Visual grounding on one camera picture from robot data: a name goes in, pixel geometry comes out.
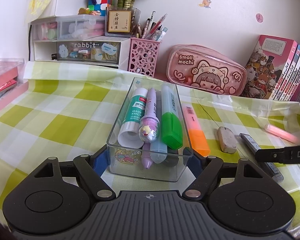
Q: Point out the purple mechanical pencil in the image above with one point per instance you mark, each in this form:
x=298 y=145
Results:
x=146 y=156

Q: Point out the red books stack left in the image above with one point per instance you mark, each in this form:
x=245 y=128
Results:
x=11 y=77

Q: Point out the green cap highlighter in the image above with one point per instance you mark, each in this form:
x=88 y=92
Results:
x=171 y=130

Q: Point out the white storage box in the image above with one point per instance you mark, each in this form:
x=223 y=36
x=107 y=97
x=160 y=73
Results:
x=38 y=9

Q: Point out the green white checkered tablecloth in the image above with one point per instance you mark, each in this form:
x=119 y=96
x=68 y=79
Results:
x=70 y=109

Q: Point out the white drawer organizer rabbit label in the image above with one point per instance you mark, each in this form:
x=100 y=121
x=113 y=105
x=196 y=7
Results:
x=112 y=52

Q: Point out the clear plastic organizer tray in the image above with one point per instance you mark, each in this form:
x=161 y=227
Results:
x=127 y=161

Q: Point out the grey white eraser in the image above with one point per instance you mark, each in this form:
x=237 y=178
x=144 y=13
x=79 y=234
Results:
x=227 y=140

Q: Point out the pink perforated pen holder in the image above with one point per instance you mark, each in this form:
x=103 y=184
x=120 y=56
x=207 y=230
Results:
x=143 y=56

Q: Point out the pink highlighter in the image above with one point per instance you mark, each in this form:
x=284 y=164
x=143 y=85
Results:
x=281 y=133

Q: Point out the black marker pen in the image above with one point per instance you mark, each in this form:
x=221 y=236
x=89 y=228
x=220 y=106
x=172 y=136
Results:
x=173 y=158

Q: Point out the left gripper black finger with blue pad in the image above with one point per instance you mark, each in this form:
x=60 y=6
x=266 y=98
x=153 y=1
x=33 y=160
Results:
x=206 y=171
x=89 y=171

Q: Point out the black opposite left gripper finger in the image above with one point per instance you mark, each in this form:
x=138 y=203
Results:
x=286 y=155

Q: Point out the purple pen with globe charm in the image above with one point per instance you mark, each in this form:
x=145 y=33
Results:
x=149 y=124

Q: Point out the orange highlighter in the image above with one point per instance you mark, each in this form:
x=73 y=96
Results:
x=196 y=134

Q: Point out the framed calligraphy sign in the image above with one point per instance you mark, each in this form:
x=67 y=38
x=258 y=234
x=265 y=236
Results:
x=119 y=21

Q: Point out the pink comic book front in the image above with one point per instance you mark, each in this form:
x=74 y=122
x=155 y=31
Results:
x=267 y=65

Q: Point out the clear plastic drawer unit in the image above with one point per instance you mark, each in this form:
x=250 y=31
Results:
x=77 y=27

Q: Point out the white green glue stick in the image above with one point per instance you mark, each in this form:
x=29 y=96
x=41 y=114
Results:
x=128 y=134

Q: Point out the pink Small mochi pencil case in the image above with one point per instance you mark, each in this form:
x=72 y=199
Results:
x=203 y=68

